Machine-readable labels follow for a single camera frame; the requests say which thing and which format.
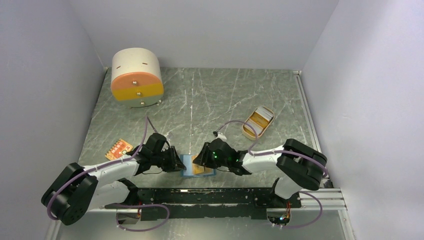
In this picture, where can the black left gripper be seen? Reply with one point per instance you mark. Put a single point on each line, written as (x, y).
(174, 160)

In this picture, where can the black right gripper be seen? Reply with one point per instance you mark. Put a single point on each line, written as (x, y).
(203, 158)

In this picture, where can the blue leather card holder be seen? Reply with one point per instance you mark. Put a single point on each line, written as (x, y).
(187, 172)

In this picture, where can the stack of credit cards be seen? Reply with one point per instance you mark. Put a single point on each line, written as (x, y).
(260, 117)

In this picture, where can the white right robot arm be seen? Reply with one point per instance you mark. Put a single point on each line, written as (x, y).
(302, 167)

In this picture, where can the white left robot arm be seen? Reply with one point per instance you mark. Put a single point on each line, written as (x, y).
(79, 189)

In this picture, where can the orange patterned card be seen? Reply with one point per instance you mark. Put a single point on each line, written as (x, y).
(120, 148)

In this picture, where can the beige oval card tray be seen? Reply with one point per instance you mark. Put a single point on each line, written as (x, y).
(258, 122)

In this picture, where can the cream drawer box orange front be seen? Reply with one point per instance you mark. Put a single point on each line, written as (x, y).
(136, 78)

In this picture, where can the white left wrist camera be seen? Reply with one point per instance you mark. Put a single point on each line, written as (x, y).
(169, 136)

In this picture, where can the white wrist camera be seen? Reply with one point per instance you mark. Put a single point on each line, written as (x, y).
(219, 135)
(169, 136)

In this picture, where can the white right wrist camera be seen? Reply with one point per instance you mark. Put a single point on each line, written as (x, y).
(219, 135)

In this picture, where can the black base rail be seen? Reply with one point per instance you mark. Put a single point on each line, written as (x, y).
(197, 203)

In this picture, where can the aluminium frame rail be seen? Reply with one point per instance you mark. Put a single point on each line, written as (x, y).
(327, 199)

